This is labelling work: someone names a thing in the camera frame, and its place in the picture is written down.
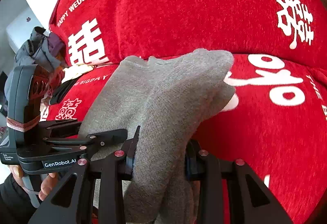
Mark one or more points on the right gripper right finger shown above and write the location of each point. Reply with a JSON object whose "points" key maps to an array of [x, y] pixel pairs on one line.
{"points": [[230, 192]]}

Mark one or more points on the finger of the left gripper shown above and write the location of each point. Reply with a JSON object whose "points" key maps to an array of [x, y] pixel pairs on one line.
{"points": [[112, 137], [59, 128]]}

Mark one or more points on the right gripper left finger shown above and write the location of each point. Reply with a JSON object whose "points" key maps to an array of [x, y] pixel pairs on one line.
{"points": [[71, 201]]}

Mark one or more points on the grey knit sweater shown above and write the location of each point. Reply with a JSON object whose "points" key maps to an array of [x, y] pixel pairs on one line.
{"points": [[165, 100]]}

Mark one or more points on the pile of mixed clothes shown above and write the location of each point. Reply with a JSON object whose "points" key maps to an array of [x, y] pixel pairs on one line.
{"points": [[38, 49]]}

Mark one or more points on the person's left hand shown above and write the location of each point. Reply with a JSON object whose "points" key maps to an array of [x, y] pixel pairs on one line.
{"points": [[44, 187]]}

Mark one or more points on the black folded garment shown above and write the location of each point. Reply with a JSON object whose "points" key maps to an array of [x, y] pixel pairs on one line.
{"points": [[61, 91]]}

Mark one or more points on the red bed sheet white print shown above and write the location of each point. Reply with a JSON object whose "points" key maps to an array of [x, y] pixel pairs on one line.
{"points": [[275, 121]]}

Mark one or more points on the red quilt with white characters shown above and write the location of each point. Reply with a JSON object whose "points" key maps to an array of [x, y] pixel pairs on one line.
{"points": [[98, 31]]}

